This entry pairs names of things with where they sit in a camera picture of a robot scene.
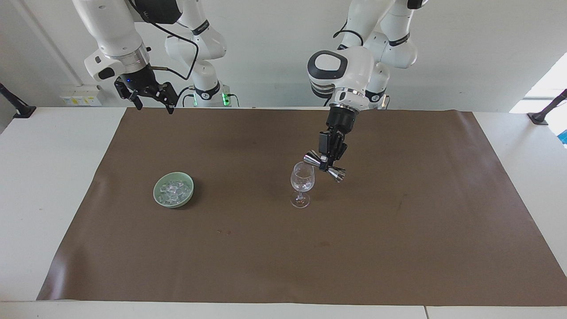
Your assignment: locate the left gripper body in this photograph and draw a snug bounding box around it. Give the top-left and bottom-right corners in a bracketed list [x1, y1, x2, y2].
[326, 105, 359, 137]

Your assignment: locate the white wall socket box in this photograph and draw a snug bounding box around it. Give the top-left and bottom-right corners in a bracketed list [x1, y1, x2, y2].
[59, 85, 103, 107]

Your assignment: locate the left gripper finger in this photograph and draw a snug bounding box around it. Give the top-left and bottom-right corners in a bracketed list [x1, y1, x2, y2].
[317, 129, 334, 171]
[330, 132, 349, 171]

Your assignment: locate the black stand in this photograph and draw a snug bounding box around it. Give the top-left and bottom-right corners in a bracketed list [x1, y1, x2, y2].
[0, 83, 37, 119]
[526, 88, 567, 126]

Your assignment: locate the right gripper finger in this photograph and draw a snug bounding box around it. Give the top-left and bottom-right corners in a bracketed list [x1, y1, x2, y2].
[148, 82, 179, 115]
[114, 79, 144, 111]

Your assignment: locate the silver double jigger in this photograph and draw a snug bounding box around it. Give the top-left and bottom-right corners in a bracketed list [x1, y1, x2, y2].
[303, 150, 347, 183]

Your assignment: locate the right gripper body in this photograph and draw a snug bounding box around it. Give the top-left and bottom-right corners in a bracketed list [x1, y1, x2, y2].
[116, 65, 156, 96]

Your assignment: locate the green ceramic bowl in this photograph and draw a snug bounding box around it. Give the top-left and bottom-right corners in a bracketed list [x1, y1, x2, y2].
[153, 171, 195, 208]

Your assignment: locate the clear wine glass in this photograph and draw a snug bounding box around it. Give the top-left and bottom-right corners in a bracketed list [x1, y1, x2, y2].
[290, 161, 316, 209]

